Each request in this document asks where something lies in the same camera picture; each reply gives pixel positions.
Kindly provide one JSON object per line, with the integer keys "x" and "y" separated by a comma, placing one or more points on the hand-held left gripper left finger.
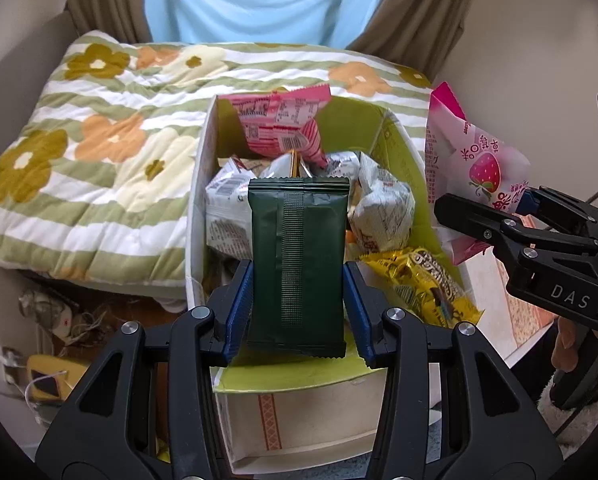
{"x": 239, "y": 305}

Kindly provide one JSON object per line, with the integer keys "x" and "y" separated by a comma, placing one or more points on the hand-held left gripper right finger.
{"x": 356, "y": 310}

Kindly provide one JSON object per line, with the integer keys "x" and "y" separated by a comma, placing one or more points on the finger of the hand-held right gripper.
{"x": 564, "y": 215}
{"x": 479, "y": 222}

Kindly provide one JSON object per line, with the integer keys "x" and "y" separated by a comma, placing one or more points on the pink strawberry snack bag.
{"x": 479, "y": 160}

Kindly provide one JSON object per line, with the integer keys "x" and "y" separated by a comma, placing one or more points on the dark green snack packet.
{"x": 299, "y": 260}

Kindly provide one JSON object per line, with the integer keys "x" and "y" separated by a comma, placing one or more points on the green-lined cardboard box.
{"x": 299, "y": 377}

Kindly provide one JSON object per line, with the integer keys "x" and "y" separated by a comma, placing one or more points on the person's right forearm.
{"x": 579, "y": 420}

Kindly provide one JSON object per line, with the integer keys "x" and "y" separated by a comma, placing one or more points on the person's right hand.
{"x": 569, "y": 347}

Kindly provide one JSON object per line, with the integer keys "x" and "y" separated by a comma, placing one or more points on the yellow snack bag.
{"x": 424, "y": 285}

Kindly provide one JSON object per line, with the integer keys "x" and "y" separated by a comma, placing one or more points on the white snack bag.
{"x": 384, "y": 205}
{"x": 226, "y": 210}

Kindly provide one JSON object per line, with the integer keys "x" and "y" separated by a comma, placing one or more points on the gold foil snack stick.
{"x": 298, "y": 165}

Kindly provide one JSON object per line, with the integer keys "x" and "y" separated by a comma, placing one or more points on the pink striped snack bag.
{"x": 279, "y": 125}

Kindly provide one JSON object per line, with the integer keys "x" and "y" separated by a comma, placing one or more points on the floral fabric slipper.
{"x": 46, "y": 312}

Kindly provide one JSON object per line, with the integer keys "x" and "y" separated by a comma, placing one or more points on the floral striped quilt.
{"x": 104, "y": 160}

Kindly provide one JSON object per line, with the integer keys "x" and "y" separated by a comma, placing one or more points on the brown curtain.
{"x": 104, "y": 0}
{"x": 419, "y": 10}

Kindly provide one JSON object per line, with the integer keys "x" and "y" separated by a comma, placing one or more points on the light blue hanging cloth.
{"x": 259, "y": 0}

